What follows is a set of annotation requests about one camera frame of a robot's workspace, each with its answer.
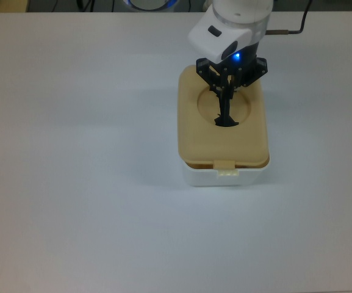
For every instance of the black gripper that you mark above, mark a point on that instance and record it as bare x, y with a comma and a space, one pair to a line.
246, 67

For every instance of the tan plastic case lid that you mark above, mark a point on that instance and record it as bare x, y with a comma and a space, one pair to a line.
194, 137

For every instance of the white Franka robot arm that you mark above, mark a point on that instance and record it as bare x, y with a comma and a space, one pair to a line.
239, 9

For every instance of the white plastic tool case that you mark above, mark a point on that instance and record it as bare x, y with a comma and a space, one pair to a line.
203, 178

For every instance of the white round blue-lit device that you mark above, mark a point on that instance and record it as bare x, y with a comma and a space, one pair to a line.
151, 3

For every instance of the tan wooden panel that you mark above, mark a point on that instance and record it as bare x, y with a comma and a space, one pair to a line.
2, 5

